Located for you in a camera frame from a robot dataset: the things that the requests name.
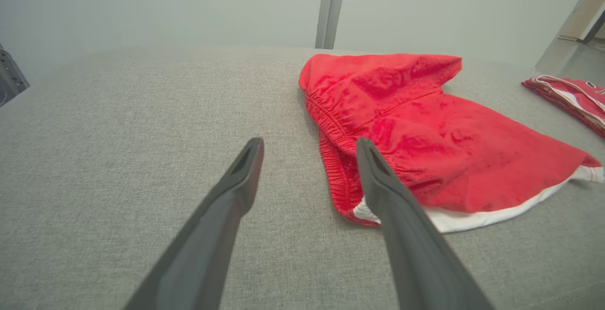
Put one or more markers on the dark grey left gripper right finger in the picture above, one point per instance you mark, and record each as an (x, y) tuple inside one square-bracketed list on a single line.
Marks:
[(416, 253)]

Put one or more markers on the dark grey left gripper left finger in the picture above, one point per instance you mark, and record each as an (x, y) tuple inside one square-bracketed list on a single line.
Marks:
[(203, 253)]

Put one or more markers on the red shorts with white stripes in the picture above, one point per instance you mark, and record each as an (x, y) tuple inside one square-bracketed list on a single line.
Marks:
[(425, 125)]

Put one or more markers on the grey fabric sofa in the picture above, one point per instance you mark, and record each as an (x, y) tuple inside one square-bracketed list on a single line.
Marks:
[(118, 159)]

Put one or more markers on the red folded Bulls jersey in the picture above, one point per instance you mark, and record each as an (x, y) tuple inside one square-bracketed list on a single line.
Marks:
[(576, 99)]

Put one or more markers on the grey metal frame post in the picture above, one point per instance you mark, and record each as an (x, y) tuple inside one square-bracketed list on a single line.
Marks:
[(331, 7), (576, 26), (9, 76)]

